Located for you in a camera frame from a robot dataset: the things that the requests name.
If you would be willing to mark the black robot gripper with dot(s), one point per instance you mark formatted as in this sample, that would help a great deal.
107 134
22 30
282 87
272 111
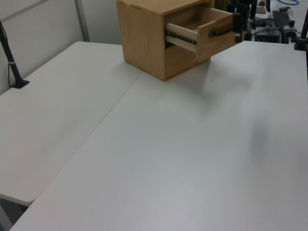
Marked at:
243 4

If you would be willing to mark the wooden drawer with cutout grip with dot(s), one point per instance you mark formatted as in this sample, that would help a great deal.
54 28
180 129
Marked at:
178 62

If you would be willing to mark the light wooden drawer cabinet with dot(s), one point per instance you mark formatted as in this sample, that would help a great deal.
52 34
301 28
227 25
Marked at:
142 36

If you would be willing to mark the thin black upright pole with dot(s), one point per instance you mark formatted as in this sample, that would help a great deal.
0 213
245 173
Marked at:
252 10

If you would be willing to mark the black electronics box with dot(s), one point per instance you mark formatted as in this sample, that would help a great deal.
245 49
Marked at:
267 36

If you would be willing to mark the black computer keyboard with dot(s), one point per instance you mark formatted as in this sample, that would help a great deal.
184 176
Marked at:
281 19

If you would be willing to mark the emergency stop button box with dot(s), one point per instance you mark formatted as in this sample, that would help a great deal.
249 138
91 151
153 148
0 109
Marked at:
290 27

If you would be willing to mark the black clamped stand pole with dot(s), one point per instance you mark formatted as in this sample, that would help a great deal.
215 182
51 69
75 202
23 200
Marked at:
300 42

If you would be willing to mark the black camera stand pole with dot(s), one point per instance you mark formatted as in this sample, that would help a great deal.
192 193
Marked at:
14 69

